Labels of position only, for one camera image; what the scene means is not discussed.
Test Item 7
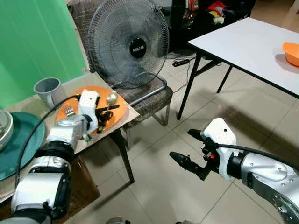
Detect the orange round plate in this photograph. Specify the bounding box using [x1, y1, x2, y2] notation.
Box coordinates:
[56, 85, 128, 136]

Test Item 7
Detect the gold metal spoon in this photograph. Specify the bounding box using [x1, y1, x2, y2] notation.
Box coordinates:
[105, 91, 119, 113]

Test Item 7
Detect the beige cardboard table mat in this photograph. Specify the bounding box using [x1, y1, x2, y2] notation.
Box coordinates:
[0, 72, 141, 204]

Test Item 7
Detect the silver metal fork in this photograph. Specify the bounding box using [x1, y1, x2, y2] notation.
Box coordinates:
[62, 103, 78, 118]

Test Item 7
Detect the brown checked chair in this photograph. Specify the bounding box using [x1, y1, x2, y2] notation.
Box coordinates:
[67, 0, 174, 127]

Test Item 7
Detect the grey plastic cup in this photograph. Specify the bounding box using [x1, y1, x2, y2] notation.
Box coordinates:
[33, 77, 62, 108]

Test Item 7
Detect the grey electric fan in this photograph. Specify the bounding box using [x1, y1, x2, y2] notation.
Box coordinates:
[87, 0, 170, 90]

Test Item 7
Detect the brown cardboard box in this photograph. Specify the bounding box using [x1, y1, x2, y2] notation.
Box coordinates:
[0, 155, 101, 221]

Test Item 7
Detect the black power strip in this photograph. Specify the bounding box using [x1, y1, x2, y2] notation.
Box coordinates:
[171, 58, 192, 68]

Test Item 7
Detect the teal round plate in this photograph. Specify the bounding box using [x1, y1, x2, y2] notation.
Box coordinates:
[0, 111, 46, 181]

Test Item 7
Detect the grey robot left foot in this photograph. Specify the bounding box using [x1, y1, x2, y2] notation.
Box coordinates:
[105, 217, 132, 224]

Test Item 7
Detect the clear glass bowl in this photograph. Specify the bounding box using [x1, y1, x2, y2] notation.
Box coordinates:
[0, 109, 14, 151]

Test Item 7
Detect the green cloth backdrop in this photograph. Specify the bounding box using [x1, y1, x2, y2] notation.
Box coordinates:
[0, 0, 88, 109]

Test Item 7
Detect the white folding table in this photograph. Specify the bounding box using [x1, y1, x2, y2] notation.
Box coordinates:
[177, 17, 299, 120]

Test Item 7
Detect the orange plastic bowl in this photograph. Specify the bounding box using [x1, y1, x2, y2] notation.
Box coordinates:
[282, 42, 299, 68]

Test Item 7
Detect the red and yellow package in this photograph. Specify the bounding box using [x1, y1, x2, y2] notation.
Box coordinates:
[207, 0, 228, 25]

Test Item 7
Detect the black low cabinet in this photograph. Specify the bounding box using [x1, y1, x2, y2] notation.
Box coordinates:
[170, 0, 257, 50]

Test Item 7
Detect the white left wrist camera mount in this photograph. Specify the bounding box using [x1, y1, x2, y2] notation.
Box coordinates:
[77, 91, 101, 134]

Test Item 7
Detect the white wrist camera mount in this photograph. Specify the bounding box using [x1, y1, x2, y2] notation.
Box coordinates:
[77, 91, 101, 134]
[201, 117, 239, 181]

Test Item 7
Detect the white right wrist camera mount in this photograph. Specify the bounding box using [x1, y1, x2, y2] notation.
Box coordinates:
[201, 117, 239, 181]

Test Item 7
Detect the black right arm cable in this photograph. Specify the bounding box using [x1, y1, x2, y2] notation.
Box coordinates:
[215, 144, 294, 172]

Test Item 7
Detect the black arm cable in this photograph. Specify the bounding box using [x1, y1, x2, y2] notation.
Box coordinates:
[15, 94, 81, 190]
[215, 144, 294, 172]

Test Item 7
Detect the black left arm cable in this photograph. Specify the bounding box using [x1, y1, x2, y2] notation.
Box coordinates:
[15, 94, 81, 190]

